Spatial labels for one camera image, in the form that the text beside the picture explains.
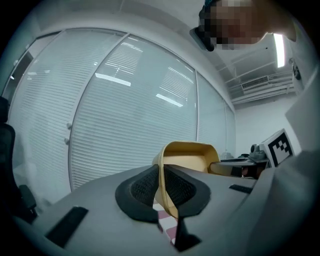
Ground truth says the person's head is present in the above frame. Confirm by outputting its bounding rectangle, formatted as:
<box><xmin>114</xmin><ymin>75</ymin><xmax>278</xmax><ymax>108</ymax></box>
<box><xmin>197</xmin><ymin>0</ymin><xmax>298</xmax><ymax>51</ymax></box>

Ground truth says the table with checkered tablecloth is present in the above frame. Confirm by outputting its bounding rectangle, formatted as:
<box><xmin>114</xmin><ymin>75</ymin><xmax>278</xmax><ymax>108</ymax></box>
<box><xmin>152</xmin><ymin>202</ymin><xmax>181</xmax><ymax>247</ymax></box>

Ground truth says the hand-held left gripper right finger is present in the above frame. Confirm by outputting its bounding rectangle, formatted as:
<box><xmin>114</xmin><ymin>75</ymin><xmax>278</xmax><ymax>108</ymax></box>
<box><xmin>163</xmin><ymin>164</ymin><xmax>260</xmax><ymax>256</ymax></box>

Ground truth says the yellow tray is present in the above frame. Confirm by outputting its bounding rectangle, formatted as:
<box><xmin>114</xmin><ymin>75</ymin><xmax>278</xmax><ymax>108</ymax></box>
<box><xmin>152</xmin><ymin>140</ymin><xmax>221</xmax><ymax>218</ymax></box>

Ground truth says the ceiling light bar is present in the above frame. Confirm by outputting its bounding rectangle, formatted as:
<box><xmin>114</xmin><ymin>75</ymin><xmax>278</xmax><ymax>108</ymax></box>
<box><xmin>273</xmin><ymin>33</ymin><xmax>286</xmax><ymax>68</ymax></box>

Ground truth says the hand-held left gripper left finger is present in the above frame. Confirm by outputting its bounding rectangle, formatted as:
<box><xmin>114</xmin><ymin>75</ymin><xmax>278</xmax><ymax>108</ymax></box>
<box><xmin>12</xmin><ymin>163</ymin><xmax>176</xmax><ymax>256</ymax></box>

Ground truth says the person's right hand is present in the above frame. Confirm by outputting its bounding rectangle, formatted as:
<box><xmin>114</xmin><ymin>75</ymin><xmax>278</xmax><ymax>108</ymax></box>
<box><xmin>241</xmin><ymin>166</ymin><xmax>261</xmax><ymax>180</ymax></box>

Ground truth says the black head-mounted camera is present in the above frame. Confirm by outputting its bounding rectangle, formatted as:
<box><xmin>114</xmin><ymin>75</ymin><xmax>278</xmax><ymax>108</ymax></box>
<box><xmin>189</xmin><ymin>26</ymin><xmax>216</xmax><ymax>53</ymax></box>

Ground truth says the person's white shirt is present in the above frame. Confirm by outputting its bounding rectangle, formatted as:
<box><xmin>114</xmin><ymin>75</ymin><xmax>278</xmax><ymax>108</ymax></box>
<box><xmin>284</xmin><ymin>14</ymin><xmax>320</xmax><ymax>161</ymax></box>

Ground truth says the glass partition with white blinds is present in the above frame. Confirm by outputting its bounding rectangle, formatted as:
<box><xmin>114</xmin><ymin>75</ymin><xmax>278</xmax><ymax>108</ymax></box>
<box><xmin>7</xmin><ymin>27</ymin><xmax>237</xmax><ymax>201</ymax></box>

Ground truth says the ceiling air vent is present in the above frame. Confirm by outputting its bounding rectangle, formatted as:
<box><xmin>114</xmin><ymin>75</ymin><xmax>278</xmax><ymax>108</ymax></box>
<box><xmin>240</xmin><ymin>75</ymin><xmax>270</xmax><ymax>91</ymax></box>

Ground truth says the black mesh office chair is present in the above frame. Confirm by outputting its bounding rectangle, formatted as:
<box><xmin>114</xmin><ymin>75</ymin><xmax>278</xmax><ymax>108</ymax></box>
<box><xmin>0</xmin><ymin>96</ymin><xmax>38</xmax><ymax>225</ymax></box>

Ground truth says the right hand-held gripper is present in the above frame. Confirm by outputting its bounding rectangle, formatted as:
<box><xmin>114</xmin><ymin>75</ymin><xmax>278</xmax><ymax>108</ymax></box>
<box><xmin>209</xmin><ymin>128</ymin><xmax>295</xmax><ymax>180</ymax></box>

